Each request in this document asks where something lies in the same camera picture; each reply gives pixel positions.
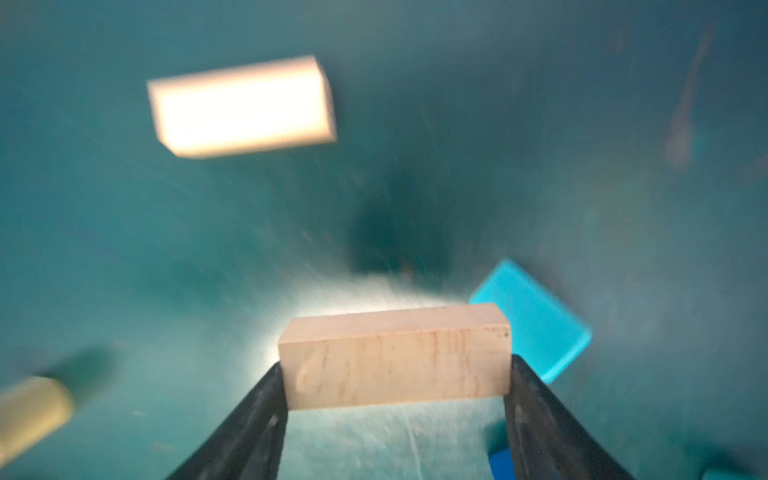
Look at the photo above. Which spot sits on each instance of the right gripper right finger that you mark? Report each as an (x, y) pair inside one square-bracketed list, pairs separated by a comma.
[(545, 440)]

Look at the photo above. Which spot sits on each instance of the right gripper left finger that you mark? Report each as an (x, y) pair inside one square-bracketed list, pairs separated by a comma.
[(249, 442)]

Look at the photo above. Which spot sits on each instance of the blue cube block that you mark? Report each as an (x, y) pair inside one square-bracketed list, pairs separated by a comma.
[(502, 465)]

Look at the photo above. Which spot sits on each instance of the teal house-shaped block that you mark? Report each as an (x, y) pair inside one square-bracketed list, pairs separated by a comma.
[(545, 333)]

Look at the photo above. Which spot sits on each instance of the small wood cylinder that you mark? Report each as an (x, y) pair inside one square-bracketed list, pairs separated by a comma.
[(30, 411)]

